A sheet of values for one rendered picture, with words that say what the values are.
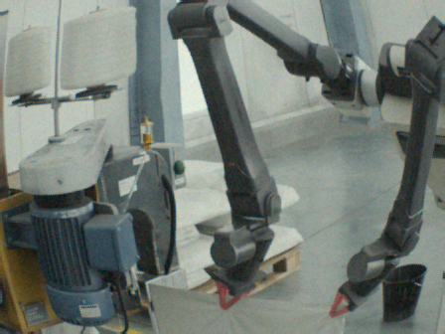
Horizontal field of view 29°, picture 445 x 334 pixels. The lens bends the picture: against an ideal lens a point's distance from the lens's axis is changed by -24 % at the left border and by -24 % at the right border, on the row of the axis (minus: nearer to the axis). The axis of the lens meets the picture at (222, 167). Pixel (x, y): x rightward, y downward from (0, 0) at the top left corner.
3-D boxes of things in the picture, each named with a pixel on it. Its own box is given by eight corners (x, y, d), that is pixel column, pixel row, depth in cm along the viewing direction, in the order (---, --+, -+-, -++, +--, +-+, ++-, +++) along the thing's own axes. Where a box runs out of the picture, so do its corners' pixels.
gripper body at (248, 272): (209, 278, 193) (221, 250, 189) (239, 265, 201) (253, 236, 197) (234, 295, 190) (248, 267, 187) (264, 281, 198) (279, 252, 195)
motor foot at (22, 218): (63, 248, 180) (55, 205, 179) (30, 258, 171) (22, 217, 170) (38, 240, 186) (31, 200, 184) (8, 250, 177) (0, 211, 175)
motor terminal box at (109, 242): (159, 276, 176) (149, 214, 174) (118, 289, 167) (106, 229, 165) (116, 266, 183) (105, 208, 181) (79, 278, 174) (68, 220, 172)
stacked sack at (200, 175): (280, 188, 569) (278, 160, 567) (231, 208, 536) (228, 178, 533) (180, 180, 610) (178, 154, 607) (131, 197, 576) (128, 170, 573)
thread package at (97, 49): (154, 76, 184) (153, -2, 181) (95, 92, 171) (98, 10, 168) (95, 82, 194) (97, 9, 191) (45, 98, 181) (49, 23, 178)
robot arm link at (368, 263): (422, 234, 165) (401, 209, 171) (392, 240, 158) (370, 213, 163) (394, 283, 170) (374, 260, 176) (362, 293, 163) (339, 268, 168)
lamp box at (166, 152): (187, 187, 226) (183, 143, 224) (173, 191, 222) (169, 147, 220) (159, 184, 230) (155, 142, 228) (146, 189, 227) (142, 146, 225)
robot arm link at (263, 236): (283, 230, 190) (260, 214, 193) (260, 240, 185) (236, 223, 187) (269, 259, 193) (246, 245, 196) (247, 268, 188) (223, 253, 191)
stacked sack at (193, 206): (243, 213, 523) (240, 183, 520) (156, 245, 472) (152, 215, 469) (174, 206, 549) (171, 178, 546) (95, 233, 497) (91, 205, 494)
